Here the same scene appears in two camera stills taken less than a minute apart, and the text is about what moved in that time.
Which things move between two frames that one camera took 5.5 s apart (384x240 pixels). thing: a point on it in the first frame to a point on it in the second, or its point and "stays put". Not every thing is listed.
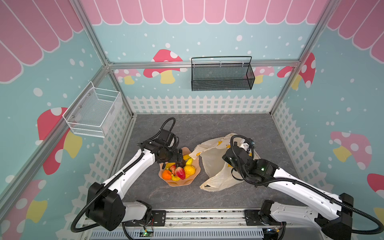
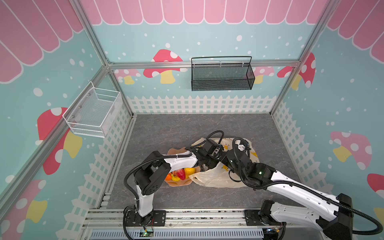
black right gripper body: [229, 156] stays put
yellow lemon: [189, 170] stays put
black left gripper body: [171, 156] to [211, 161]
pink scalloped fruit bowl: [182, 182] stays put
